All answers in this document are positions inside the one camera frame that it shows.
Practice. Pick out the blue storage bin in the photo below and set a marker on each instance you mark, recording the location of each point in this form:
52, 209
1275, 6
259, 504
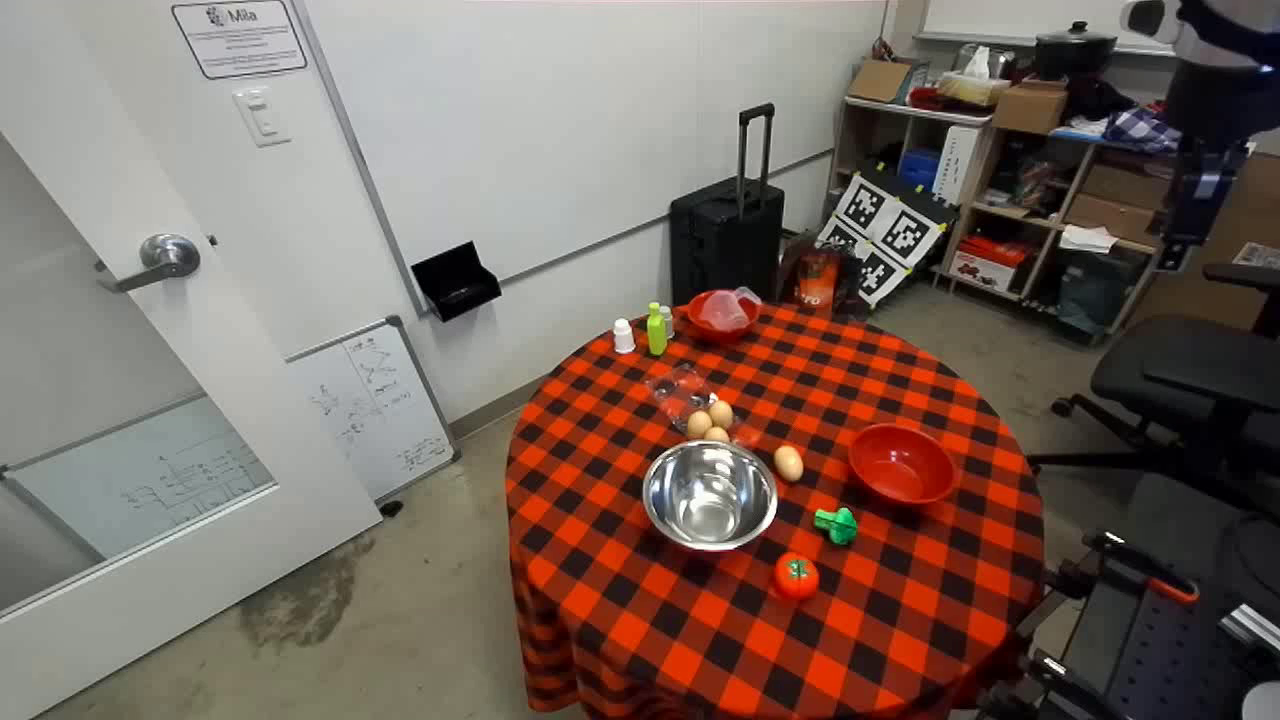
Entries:
917, 171

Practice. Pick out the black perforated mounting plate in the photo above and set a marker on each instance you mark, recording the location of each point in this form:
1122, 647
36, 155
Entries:
1161, 665

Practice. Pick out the white door with window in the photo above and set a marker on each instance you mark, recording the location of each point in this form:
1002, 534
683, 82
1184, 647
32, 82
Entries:
161, 534

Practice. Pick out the wooden storage shelf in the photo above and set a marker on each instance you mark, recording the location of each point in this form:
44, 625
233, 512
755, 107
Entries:
1053, 223

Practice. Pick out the black office chair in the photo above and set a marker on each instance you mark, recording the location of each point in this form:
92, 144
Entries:
1184, 360

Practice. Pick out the black white marker board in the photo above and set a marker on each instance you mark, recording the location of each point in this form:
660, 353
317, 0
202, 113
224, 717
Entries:
886, 235

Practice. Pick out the silver metal bowl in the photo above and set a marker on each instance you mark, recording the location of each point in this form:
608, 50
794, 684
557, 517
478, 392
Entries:
704, 496

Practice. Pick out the small leaning whiteboard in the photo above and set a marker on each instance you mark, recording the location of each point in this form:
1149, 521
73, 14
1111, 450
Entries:
380, 405

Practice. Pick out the cardboard box on shelf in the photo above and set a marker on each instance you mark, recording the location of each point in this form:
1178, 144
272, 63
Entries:
1030, 107

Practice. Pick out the black rolling suitcase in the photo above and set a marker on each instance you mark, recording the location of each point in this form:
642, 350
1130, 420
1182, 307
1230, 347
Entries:
724, 247

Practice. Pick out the red toy tomato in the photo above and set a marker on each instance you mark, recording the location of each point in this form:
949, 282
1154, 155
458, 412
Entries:
796, 576

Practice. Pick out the loose beige egg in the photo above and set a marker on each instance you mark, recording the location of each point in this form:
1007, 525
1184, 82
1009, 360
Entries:
788, 461

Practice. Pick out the red bowl with bag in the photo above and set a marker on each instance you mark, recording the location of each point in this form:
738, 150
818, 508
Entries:
721, 335

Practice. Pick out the large cardboard box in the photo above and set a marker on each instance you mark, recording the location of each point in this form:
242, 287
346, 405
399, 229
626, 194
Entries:
1116, 203

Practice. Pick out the green plastic bottle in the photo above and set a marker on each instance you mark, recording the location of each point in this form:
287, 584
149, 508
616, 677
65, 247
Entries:
656, 335

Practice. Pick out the small white bottle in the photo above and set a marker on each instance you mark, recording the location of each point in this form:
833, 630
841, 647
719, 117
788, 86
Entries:
622, 337

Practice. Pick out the white wall sign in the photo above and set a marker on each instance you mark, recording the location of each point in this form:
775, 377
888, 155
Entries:
242, 37

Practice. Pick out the large wall whiteboard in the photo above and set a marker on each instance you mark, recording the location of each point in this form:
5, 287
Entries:
572, 121

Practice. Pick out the red storage box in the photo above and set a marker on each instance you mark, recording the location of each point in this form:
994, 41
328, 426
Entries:
991, 265

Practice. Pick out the white light switch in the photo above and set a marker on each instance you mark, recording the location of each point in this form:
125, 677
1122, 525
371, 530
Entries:
262, 117

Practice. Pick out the empty red bowl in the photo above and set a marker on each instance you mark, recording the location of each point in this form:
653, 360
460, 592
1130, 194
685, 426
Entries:
902, 466

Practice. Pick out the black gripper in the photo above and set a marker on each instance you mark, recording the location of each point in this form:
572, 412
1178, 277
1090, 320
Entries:
1223, 107

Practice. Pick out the black orange bar clamp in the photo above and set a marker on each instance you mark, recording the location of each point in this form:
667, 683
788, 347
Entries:
1173, 588

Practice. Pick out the black wall holder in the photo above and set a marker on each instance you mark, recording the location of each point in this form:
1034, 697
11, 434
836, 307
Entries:
458, 282

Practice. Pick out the orange bag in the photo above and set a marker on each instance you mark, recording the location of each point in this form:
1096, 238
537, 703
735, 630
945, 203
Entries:
818, 282

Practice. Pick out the small cardboard box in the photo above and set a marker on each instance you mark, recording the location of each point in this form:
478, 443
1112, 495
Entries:
881, 82

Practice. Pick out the green toy vegetable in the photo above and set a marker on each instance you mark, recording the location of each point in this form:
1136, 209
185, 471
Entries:
836, 525

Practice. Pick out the clear plastic egg carton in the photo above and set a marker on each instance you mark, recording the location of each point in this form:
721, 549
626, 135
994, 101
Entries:
674, 391

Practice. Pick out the clear plastic bag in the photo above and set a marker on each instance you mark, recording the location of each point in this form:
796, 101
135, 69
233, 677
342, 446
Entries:
729, 310

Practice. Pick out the beige egg in carton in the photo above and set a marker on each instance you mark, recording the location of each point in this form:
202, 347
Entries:
719, 434
721, 411
698, 420

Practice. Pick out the red black checkered tablecloth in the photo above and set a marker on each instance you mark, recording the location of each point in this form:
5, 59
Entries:
905, 602

